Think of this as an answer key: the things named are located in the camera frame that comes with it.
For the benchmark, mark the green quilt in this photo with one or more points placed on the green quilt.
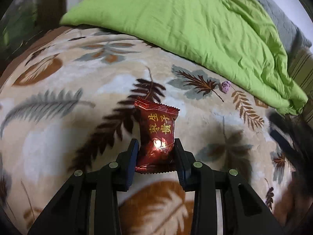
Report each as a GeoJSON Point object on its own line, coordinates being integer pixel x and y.
{"type": "Point", "coordinates": [236, 39]}

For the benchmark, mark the striped beige headboard cushion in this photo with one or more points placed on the striped beige headboard cushion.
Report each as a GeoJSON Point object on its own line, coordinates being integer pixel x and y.
{"type": "Point", "coordinates": [301, 70]}

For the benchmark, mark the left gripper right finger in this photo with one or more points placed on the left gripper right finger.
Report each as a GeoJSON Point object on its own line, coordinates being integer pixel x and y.
{"type": "Point", "coordinates": [243, 211]}

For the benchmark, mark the grey pillow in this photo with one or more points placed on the grey pillow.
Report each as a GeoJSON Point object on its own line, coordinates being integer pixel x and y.
{"type": "Point", "coordinates": [293, 23]}

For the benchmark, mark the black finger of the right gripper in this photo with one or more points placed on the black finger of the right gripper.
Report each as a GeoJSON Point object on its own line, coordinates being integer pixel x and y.
{"type": "Point", "coordinates": [294, 137]}

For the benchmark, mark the dark wooden wardrobe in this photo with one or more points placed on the dark wooden wardrobe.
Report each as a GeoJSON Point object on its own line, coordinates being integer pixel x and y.
{"type": "Point", "coordinates": [25, 21]}

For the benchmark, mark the small purple crumpled ball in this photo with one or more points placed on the small purple crumpled ball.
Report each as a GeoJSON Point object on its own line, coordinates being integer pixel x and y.
{"type": "Point", "coordinates": [225, 86]}

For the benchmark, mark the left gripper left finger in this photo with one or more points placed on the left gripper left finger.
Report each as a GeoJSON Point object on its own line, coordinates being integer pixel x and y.
{"type": "Point", "coordinates": [89, 200]}

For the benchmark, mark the dark red candy packet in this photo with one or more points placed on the dark red candy packet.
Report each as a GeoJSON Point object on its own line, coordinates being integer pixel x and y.
{"type": "Point", "coordinates": [156, 127]}

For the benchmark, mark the leaf pattern bed blanket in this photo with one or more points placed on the leaf pattern bed blanket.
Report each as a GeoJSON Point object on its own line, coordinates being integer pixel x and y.
{"type": "Point", "coordinates": [67, 104]}

